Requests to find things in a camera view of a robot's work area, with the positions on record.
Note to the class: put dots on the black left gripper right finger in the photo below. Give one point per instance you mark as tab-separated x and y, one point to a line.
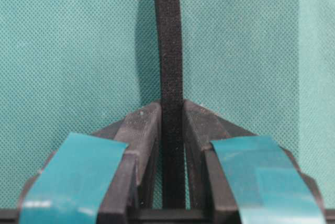
240	177

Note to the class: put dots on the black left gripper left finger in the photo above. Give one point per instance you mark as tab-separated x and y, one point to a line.
96	178

